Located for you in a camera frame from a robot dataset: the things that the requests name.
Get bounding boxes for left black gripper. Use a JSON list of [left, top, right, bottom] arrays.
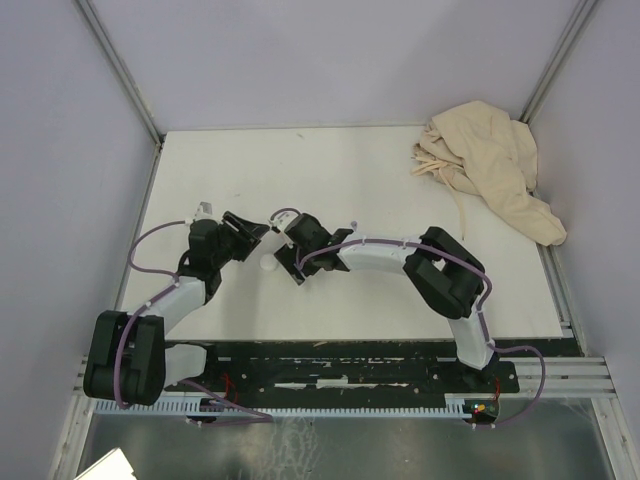
[[212, 211, 270, 269]]

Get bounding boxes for white earbud case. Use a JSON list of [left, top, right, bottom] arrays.
[[259, 254, 279, 272]]

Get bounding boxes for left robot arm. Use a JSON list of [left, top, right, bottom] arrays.
[[83, 212, 270, 409]]

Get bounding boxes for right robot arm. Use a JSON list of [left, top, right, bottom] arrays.
[[269, 209, 496, 391]]

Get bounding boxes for beige cloth bag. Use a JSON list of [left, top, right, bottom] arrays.
[[411, 100, 567, 246]]

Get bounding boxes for white paper corner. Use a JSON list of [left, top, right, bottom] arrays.
[[75, 448, 136, 480]]

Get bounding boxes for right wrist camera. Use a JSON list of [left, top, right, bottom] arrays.
[[269, 208, 300, 247]]

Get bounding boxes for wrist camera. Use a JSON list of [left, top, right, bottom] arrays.
[[269, 208, 300, 247], [185, 201, 214, 225]]

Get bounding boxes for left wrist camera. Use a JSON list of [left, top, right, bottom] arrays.
[[185, 201, 214, 225]]

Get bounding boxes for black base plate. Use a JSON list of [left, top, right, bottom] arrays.
[[191, 341, 520, 409]]

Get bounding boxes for white cable duct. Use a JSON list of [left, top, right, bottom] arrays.
[[93, 393, 476, 417]]

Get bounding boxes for aluminium frame rail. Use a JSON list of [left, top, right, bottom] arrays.
[[73, 353, 616, 397]]

